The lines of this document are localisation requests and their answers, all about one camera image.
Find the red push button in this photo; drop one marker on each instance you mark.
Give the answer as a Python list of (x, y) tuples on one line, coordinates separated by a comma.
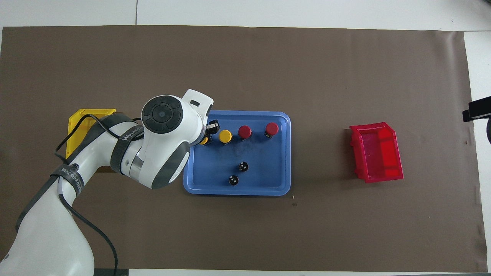
[(272, 128), (244, 131)]

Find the yellow push button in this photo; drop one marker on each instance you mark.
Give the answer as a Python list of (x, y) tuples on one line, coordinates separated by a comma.
[(203, 141), (224, 135)]

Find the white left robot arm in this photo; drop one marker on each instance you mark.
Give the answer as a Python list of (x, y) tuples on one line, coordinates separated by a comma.
[(165, 153)]

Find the black cylindrical capacitor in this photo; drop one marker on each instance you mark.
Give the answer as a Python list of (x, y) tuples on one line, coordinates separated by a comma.
[(233, 180), (243, 166)]

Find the red plastic bin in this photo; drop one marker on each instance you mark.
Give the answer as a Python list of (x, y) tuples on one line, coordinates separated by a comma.
[(379, 153)]

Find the blue plastic tray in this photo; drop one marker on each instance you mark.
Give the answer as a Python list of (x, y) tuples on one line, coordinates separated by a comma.
[(268, 161)]

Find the yellow plastic bin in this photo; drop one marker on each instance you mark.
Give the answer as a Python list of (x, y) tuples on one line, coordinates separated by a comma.
[(82, 115)]

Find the brown paper mat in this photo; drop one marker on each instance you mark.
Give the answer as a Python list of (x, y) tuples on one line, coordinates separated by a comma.
[(245, 69)]

